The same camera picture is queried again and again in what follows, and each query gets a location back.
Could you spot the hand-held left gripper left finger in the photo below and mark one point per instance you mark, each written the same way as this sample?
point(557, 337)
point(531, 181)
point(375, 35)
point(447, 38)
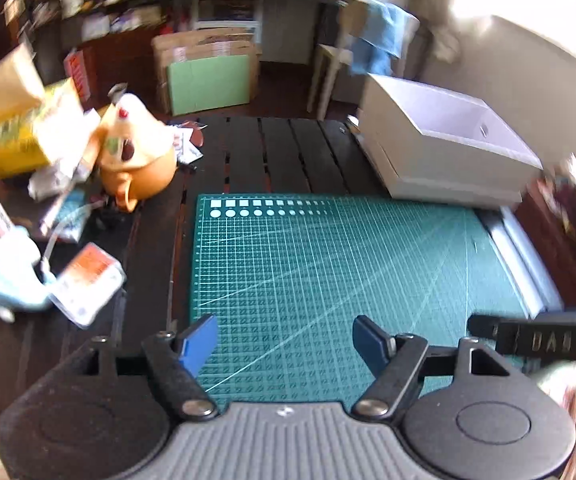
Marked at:
point(198, 345)

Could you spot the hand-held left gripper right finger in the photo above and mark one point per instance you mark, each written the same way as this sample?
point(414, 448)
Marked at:
point(372, 342)

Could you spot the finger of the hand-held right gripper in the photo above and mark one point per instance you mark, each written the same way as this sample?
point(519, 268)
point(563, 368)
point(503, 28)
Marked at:
point(482, 327)

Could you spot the white cardboard box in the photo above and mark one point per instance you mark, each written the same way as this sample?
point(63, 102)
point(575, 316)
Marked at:
point(417, 160)

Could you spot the green cutting mat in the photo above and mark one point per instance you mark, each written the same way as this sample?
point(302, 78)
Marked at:
point(343, 270)

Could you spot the dark red wooden cabinet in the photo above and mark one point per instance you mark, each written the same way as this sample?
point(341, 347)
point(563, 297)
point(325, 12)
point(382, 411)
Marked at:
point(567, 260)

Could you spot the orange and white medicine packet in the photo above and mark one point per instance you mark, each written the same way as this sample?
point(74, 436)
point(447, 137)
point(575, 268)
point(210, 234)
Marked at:
point(88, 275)

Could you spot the orange chick-shaped pot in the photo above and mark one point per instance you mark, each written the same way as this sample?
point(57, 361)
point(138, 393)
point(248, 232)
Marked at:
point(143, 170)

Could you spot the pile of small printed packets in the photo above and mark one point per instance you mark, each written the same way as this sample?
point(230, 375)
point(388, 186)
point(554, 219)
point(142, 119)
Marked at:
point(184, 146)

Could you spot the light blue face mask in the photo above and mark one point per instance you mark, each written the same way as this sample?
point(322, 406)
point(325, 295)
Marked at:
point(10, 270)

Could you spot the brown oval piece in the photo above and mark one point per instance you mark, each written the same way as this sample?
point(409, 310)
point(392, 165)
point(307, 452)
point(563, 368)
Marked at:
point(197, 135)

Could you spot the crumpled white paper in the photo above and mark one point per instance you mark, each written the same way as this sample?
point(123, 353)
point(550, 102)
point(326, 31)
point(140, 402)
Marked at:
point(48, 185)

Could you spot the green board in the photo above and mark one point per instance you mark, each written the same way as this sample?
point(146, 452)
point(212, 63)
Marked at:
point(208, 85)

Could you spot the yellow tissue box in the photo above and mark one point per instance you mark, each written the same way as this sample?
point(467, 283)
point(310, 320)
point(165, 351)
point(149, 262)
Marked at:
point(13, 145)

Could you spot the white chair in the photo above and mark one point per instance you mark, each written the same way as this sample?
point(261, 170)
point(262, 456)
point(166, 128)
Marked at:
point(325, 60)

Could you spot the red sign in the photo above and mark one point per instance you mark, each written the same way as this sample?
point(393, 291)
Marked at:
point(78, 77)

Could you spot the flattened cardboard boxes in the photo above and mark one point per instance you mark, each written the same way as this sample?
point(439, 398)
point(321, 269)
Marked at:
point(203, 47)

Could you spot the blue towel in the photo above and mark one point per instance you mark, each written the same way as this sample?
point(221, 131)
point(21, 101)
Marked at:
point(377, 40)

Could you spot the cluttered dark wooden shelf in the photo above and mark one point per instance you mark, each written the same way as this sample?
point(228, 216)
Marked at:
point(118, 45)

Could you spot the white under-desk rack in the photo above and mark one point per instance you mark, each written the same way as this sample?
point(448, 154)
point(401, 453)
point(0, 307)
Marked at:
point(198, 12)

